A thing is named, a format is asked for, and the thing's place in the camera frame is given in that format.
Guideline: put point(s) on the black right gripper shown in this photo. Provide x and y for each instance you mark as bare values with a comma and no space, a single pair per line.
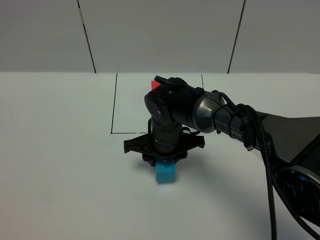
153,149

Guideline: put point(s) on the blue block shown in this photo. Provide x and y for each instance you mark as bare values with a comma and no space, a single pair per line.
165,171

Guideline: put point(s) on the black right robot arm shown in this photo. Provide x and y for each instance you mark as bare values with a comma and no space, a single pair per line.
182,114

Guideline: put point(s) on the red template block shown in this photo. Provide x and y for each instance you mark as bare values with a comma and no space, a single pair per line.
154,84

